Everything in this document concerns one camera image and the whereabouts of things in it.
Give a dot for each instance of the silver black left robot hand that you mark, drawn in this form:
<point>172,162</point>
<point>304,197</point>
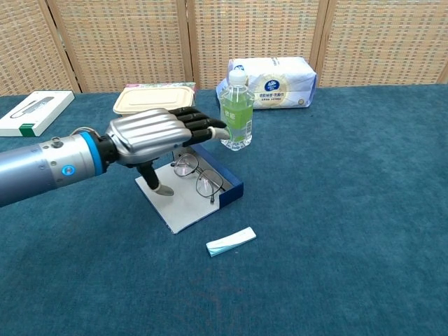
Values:
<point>147,133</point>

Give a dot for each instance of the black-framed eyeglasses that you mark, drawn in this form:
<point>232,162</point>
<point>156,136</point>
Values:
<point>185,165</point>

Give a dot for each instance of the blue glasses box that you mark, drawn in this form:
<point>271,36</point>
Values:
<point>182,210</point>

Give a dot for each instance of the beige lidded lunch box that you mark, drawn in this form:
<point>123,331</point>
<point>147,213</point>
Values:
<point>150,98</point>

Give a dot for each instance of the woven bamboo folding screen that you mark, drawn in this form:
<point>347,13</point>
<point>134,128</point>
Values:
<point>122,42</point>

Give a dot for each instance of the clear bottle green label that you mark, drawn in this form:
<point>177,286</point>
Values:
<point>239,115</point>

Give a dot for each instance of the white box green stripe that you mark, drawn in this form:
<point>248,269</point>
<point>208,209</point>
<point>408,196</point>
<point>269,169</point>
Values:
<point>38,108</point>

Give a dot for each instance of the small folded white paper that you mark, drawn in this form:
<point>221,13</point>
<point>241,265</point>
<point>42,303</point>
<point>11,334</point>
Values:
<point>231,241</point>

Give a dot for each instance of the white tissue paper pack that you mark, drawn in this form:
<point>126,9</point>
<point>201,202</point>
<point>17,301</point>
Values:
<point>280,84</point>

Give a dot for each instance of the teal felt table cloth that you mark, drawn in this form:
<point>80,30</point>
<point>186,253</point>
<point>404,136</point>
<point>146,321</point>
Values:
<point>315,210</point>

